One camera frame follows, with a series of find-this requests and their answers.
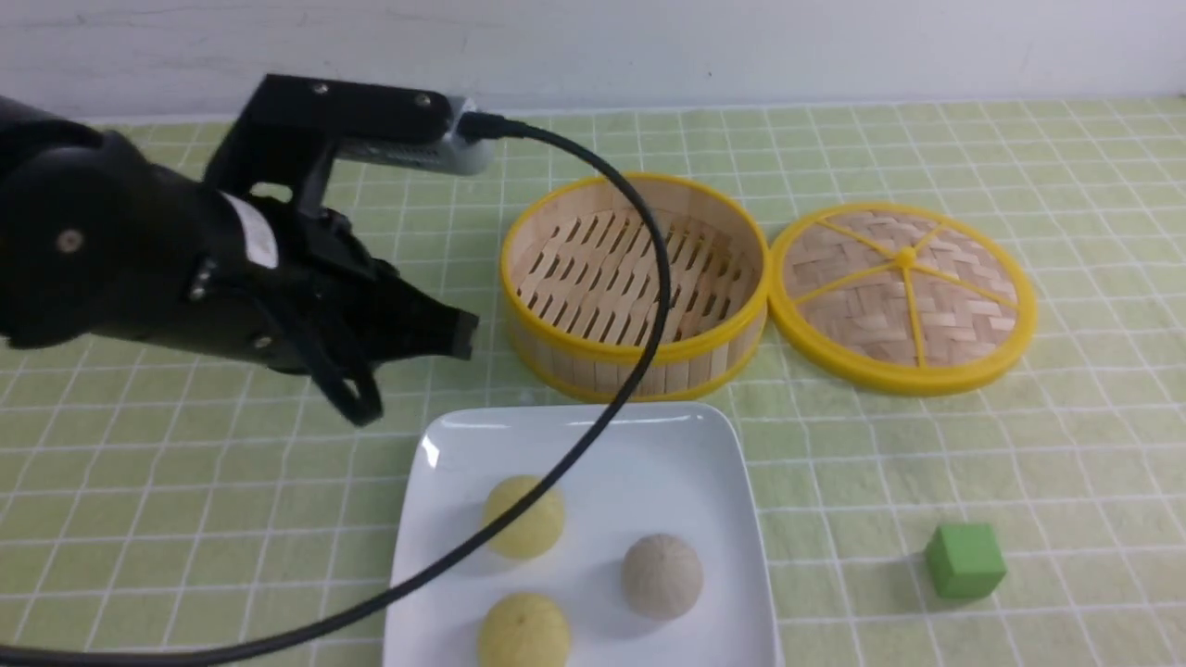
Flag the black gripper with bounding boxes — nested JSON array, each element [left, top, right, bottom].
[[190, 191, 479, 428]]

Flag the yellow steamed bun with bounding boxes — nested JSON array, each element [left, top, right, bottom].
[[477, 592, 572, 666], [483, 474, 566, 560]]

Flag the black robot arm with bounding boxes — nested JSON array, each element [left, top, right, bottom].
[[1, 74, 490, 427]]

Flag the yellow steamed bun front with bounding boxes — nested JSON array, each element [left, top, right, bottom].
[[477, 592, 572, 666]]

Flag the white square plate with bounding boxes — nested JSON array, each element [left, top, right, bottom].
[[383, 402, 783, 666]]

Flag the grey-brown steamed bun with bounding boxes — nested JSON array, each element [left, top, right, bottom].
[[620, 533, 704, 622]]

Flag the bamboo steamer basket yellow rim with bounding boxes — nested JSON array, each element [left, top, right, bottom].
[[499, 173, 774, 404]]

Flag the green checkered tablecloth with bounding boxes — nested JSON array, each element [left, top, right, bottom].
[[1, 97, 1185, 666]]

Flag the woven bamboo steamer lid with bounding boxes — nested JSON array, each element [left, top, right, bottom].
[[769, 202, 1038, 396]]

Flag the green cube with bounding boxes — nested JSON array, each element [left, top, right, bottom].
[[924, 522, 1008, 599]]

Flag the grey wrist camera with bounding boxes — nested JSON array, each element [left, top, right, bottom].
[[204, 74, 497, 209]]

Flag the black camera cable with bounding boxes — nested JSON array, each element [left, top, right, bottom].
[[0, 112, 674, 667]]

